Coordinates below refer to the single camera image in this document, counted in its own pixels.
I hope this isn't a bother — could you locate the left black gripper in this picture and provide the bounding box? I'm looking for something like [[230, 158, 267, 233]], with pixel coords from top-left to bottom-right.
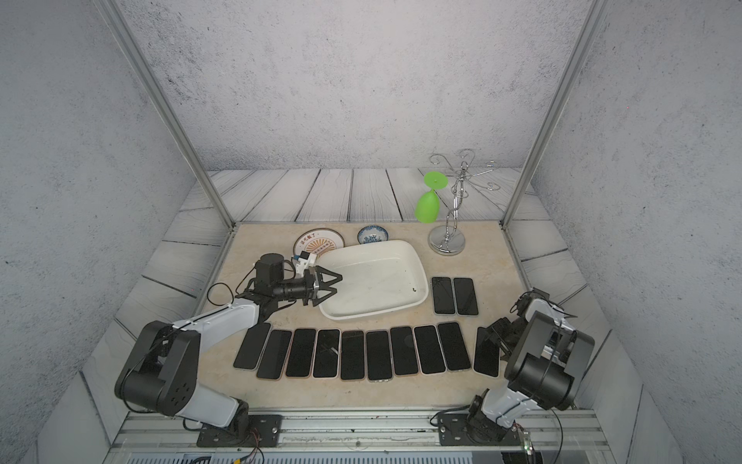
[[271, 267, 341, 307]]

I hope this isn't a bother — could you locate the twelfth phone dark case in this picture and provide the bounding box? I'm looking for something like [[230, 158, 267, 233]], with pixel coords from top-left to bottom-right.
[[453, 278, 479, 316]]

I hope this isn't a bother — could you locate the eleventh phone cream case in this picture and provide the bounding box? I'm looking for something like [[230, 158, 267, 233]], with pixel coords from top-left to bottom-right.
[[431, 276, 456, 315]]

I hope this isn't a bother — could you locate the phone white case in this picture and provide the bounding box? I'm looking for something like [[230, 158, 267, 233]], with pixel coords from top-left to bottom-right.
[[233, 322, 272, 370], [256, 330, 293, 380]]

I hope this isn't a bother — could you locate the phone with pink case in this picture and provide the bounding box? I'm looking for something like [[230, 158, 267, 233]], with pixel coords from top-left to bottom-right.
[[390, 326, 419, 376]]

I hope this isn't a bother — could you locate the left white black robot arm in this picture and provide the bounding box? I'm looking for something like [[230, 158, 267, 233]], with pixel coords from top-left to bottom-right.
[[114, 252, 343, 439]]

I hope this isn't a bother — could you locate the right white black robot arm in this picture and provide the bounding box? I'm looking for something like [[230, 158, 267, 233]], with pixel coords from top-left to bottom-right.
[[467, 287, 595, 443]]

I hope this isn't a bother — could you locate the white storage tray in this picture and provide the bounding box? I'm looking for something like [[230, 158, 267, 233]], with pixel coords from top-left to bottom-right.
[[317, 240, 429, 321]]

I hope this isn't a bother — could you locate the round plate with red rim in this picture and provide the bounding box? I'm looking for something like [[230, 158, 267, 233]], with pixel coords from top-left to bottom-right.
[[293, 228, 345, 256]]

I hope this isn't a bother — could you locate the small blue white dish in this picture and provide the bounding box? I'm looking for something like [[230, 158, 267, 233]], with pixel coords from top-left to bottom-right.
[[357, 224, 390, 245]]

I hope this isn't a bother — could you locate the green plastic wine glass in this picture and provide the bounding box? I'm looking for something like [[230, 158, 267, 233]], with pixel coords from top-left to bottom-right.
[[415, 171, 448, 223]]

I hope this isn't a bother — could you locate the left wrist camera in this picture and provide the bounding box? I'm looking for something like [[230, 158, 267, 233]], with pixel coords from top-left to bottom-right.
[[292, 251, 317, 276]]

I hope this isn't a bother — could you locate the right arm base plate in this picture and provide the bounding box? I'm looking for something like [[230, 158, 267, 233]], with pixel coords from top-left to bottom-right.
[[431, 412, 522, 447]]

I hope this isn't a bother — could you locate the silver wire glass rack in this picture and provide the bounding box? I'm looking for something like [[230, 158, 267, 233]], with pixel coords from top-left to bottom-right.
[[428, 149, 500, 256]]

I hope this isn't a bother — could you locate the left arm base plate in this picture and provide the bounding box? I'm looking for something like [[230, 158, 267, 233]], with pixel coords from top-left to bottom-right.
[[196, 415, 283, 449]]

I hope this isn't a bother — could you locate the aluminium front rail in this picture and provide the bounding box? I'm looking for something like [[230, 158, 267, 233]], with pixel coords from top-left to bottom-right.
[[111, 408, 614, 463]]

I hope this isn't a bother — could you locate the right aluminium frame post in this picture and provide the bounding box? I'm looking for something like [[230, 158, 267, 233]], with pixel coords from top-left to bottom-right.
[[500, 0, 610, 231]]

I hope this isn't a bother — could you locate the aluminium frame post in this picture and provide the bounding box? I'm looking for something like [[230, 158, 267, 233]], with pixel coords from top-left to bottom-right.
[[95, 0, 237, 231], [500, 0, 610, 231]]

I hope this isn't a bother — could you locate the left aluminium frame post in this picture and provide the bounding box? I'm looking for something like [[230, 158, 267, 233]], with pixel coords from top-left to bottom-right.
[[95, 0, 237, 231]]

